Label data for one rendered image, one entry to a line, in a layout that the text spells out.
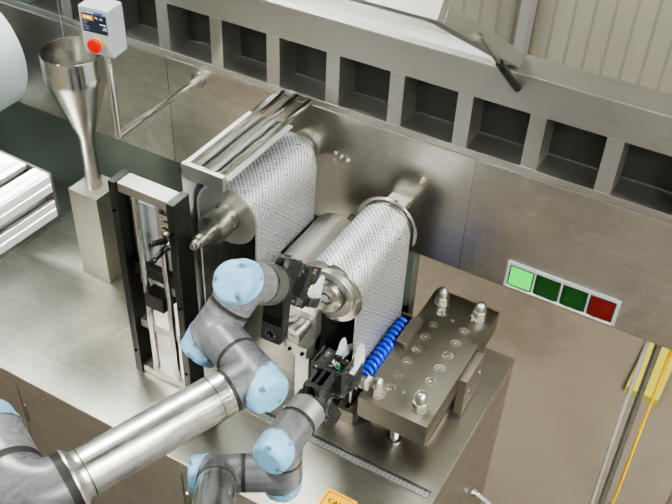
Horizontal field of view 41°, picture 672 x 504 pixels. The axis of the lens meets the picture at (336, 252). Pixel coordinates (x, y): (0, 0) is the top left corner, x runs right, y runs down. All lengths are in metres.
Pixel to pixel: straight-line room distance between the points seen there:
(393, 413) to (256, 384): 0.54
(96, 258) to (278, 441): 0.88
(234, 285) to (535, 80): 0.70
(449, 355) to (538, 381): 1.44
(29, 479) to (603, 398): 2.46
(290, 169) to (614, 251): 0.69
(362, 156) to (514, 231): 0.37
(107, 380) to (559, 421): 1.75
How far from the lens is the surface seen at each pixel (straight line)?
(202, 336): 1.50
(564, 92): 1.74
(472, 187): 1.91
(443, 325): 2.07
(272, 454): 1.67
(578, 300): 1.97
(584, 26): 3.39
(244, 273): 1.44
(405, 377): 1.95
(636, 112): 1.72
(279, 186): 1.87
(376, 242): 1.84
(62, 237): 2.56
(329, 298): 1.79
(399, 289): 2.01
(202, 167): 1.78
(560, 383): 3.45
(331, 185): 2.10
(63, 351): 2.23
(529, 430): 3.27
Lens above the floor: 2.47
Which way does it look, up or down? 40 degrees down
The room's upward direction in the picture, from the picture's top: 3 degrees clockwise
